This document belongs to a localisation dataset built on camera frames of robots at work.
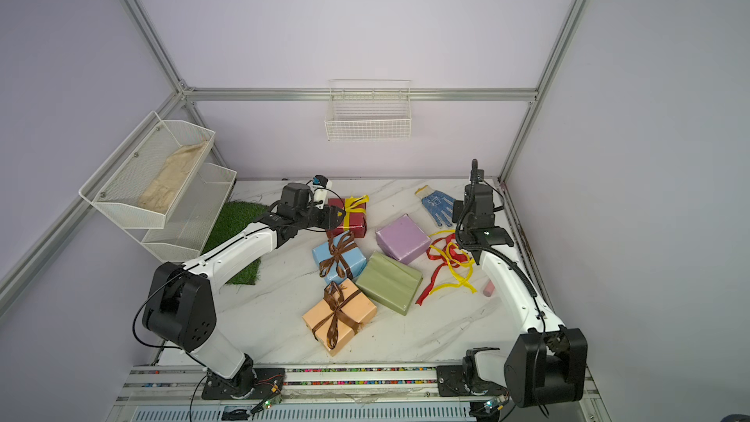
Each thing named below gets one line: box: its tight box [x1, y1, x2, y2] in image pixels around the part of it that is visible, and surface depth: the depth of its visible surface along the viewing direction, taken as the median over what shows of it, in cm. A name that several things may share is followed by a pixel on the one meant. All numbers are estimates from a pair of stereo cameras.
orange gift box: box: [301, 277, 377, 357], surface depth 81 cm
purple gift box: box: [375, 213, 432, 265], surface depth 96 cm
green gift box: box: [354, 251, 423, 316], surface depth 88 cm
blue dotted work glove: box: [414, 184, 457, 228], surface depth 116 cm
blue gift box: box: [312, 230, 369, 285], surface depth 90 cm
